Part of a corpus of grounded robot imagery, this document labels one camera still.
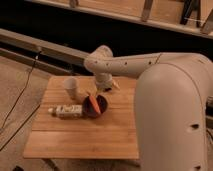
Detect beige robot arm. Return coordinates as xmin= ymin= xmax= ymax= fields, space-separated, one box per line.
xmin=84 ymin=46 xmax=213 ymax=171

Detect dark purple ceramic bowl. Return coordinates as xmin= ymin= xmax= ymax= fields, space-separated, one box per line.
xmin=82 ymin=95 xmax=108 ymax=118

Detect small black red box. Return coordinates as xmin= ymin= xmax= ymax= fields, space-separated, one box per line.
xmin=103 ymin=88 xmax=112 ymax=92

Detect white paper cup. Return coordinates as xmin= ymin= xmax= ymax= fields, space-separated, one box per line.
xmin=63 ymin=77 xmax=78 ymax=99

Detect white labelled bottle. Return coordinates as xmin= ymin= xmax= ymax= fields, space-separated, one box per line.
xmin=48 ymin=105 xmax=83 ymax=118

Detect wooden table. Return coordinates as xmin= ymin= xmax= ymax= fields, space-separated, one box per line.
xmin=23 ymin=76 xmax=139 ymax=159

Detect black cable on floor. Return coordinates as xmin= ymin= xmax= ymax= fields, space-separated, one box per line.
xmin=0 ymin=49 xmax=43 ymax=152

